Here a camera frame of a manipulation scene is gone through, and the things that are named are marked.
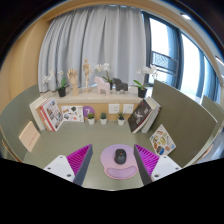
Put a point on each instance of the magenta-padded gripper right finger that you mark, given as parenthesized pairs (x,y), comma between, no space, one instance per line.
(161,166)

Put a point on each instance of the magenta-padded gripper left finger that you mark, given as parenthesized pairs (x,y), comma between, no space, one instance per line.
(63,166)

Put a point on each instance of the black computer mouse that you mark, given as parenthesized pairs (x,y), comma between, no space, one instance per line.
(120,156)

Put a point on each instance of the purple mouse pad with wrist rest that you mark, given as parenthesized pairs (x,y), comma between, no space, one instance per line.
(108,160)

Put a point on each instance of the food sticker sheet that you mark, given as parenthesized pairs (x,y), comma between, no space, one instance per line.
(162,140)

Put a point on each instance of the pale pink booklet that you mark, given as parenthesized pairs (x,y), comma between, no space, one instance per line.
(29,136)

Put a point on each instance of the green felt desk partition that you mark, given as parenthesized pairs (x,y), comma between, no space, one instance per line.
(15,113)
(186,123)

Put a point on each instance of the red-spined photo cover book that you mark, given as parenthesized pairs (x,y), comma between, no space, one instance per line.
(53,115)

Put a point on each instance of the brown book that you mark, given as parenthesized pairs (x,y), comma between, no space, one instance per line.
(41,118)

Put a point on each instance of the small succulent in white pot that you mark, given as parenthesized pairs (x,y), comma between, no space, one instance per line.
(121,121)
(91,121)
(103,121)

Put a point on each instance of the white books behind black book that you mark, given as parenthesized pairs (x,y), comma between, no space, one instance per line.
(154,113)

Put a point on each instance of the black cover book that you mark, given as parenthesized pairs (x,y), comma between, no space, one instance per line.
(139,116)

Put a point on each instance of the round purple number sign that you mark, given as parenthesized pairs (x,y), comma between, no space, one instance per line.
(88,110)

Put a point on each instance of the white orchid in black pot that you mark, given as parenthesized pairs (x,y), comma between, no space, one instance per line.
(142,92)
(103,67)
(62,92)

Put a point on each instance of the wooden desk shelf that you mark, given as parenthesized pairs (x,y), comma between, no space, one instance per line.
(96,99)

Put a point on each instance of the pink wooden horse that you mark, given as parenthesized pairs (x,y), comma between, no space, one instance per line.
(102,86)

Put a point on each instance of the black wooden horse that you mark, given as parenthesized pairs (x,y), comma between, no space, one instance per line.
(120,85)

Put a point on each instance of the wooden artist mannequin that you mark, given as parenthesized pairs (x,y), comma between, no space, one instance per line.
(87,71)

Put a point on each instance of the grey curtain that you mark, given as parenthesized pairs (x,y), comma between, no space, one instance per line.
(93,36)

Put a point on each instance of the white wall socket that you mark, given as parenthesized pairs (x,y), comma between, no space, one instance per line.
(128,108)
(114,108)

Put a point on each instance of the window with dark frame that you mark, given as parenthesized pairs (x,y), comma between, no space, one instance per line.
(190,66)

